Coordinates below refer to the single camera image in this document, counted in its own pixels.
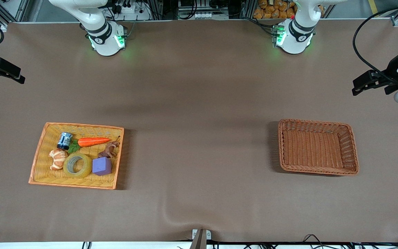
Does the white power strip with plugs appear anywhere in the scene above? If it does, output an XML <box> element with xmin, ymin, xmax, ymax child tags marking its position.
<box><xmin>113</xmin><ymin>0</ymin><xmax>152</xmax><ymax>21</ymax></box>

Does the pile of orange packets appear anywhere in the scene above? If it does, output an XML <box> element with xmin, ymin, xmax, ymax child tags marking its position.
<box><xmin>253</xmin><ymin>0</ymin><xmax>298</xmax><ymax>20</ymax></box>

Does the purple cube block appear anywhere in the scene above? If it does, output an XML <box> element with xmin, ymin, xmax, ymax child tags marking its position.
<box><xmin>92</xmin><ymin>157</ymin><xmax>112</xmax><ymax>176</ymax></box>

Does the brown deer figurine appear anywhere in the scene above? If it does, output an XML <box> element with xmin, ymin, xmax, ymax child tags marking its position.
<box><xmin>98</xmin><ymin>136</ymin><xmax>121</xmax><ymax>159</ymax></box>

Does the table cover sheet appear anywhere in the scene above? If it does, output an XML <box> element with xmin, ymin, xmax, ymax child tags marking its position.
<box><xmin>0</xmin><ymin>19</ymin><xmax>398</xmax><ymax>242</ymax></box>

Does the toy croissant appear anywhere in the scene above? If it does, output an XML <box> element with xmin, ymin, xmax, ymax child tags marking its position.
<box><xmin>49</xmin><ymin>149</ymin><xmax>69</xmax><ymax>170</ymax></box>

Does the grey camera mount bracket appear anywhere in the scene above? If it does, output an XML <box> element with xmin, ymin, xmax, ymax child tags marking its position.
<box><xmin>190</xmin><ymin>228</ymin><xmax>212</xmax><ymax>249</ymax></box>

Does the yellow wicker tray orange rim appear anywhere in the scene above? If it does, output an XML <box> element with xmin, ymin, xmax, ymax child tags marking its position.
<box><xmin>29</xmin><ymin>122</ymin><xmax>124</xmax><ymax>190</ymax></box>

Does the small blue can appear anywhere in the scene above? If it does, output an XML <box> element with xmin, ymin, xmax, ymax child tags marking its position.
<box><xmin>57</xmin><ymin>132</ymin><xmax>73</xmax><ymax>150</ymax></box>

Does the orange toy carrot green leaf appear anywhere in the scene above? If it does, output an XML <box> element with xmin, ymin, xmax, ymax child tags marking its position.
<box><xmin>68</xmin><ymin>137</ymin><xmax>112</xmax><ymax>154</ymax></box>

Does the yellow clear tape roll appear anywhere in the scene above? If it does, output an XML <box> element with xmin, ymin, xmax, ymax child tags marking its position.
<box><xmin>63</xmin><ymin>153</ymin><xmax>93</xmax><ymax>179</ymax></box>

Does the brown wicker basket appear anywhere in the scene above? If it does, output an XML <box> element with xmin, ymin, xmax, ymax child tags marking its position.
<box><xmin>278</xmin><ymin>119</ymin><xmax>360</xmax><ymax>176</ymax></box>

